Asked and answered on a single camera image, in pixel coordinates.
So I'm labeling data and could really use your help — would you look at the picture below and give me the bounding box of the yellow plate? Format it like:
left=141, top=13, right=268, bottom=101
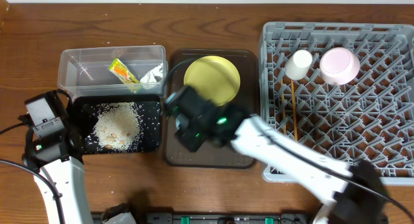
left=184, top=56, right=241, bottom=106

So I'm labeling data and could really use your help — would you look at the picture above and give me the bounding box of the wooden chopstick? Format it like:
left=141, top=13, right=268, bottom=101
left=290, top=80, right=298, bottom=141
left=281, top=78, right=287, bottom=135

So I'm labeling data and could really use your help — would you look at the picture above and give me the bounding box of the yellow snack wrapper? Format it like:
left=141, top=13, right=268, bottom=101
left=108, top=58, right=140, bottom=93

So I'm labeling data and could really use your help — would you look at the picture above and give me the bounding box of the cream paper cup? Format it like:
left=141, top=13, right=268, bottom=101
left=285, top=50, right=312, bottom=80

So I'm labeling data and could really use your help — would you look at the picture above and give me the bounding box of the pink bowl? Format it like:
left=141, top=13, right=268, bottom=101
left=320, top=47, right=360, bottom=85

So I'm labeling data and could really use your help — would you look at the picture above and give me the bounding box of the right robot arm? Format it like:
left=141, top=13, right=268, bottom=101
left=169, top=102, right=387, bottom=223

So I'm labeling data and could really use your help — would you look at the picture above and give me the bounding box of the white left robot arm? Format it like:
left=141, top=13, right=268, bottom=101
left=22, top=131, right=93, bottom=223

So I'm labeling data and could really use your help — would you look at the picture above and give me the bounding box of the black waste tray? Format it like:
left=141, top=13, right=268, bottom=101
left=72, top=95, right=162, bottom=154

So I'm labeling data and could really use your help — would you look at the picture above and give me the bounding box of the grey dishwasher rack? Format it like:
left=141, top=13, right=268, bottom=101
left=258, top=22, right=413, bottom=186

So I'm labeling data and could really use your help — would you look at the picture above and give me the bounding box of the dark brown serving tray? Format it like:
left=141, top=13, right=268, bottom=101
left=162, top=49, right=260, bottom=169

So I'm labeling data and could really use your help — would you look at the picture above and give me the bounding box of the crumpled white tissue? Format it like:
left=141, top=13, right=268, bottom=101
left=139, top=63, right=164, bottom=84

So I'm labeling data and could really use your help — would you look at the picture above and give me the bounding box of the clear plastic bin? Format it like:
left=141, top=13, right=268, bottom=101
left=58, top=45, right=168, bottom=98

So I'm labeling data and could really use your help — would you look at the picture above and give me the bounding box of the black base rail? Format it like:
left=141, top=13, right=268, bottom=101
left=90, top=212, right=311, bottom=224

